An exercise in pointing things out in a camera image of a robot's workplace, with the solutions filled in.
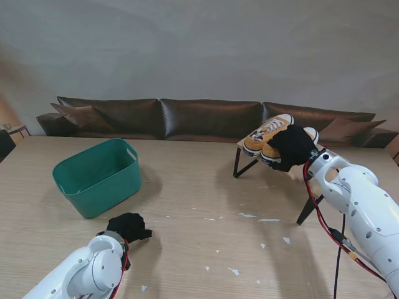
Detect dark chair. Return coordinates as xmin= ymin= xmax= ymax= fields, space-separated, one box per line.
xmin=0 ymin=129 xmax=16 ymax=163

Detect dark brown leather sofa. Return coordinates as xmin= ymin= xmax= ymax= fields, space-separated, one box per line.
xmin=36 ymin=95 xmax=399 ymax=149

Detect small wooden shelf black legs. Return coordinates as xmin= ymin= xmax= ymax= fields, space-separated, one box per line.
xmin=233 ymin=136 xmax=327 ymax=225

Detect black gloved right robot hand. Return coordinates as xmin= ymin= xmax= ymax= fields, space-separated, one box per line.
xmin=267 ymin=124 xmax=316 ymax=173

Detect wooden side table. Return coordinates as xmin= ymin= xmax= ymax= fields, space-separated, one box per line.
xmin=0 ymin=123 xmax=32 ymax=138

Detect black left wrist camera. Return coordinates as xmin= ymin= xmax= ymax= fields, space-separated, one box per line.
xmin=122 ymin=247 xmax=132 ymax=272

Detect red left arm cable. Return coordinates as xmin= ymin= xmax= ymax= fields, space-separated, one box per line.
xmin=109 ymin=239 xmax=130 ymax=299

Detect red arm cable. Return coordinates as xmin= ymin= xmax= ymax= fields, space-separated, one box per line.
xmin=109 ymin=239 xmax=130 ymax=299
xmin=302 ymin=160 xmax=389 ymax=283

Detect brown leather cushion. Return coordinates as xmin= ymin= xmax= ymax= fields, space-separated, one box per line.
xmin=49 ymin=102 xmax=116 ymax=133
xmin=317 ymin=116 xmax=387 ymax=144

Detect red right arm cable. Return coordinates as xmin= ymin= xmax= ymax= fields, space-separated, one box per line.
xmin=302 ymin=160 xmax=389 ymax=283

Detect yellow canvas sneaker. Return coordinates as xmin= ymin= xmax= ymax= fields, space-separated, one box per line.
xmin=242 ymin=113 xmax=295 ymax=158
xmin=260 ymin=126 xmax=320 ymax=168

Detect green plastic basket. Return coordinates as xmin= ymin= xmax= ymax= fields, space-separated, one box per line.
xmin=52 ymin=138 xmax=143 ymax=219

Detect thin dark grey cable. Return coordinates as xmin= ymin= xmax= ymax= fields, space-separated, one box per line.
xmin=332 ymin=211 xmax=347 ymax=299

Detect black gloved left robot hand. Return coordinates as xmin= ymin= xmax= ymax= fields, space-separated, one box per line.
xmin=106 ymin=212 xmax=154 ymax=244

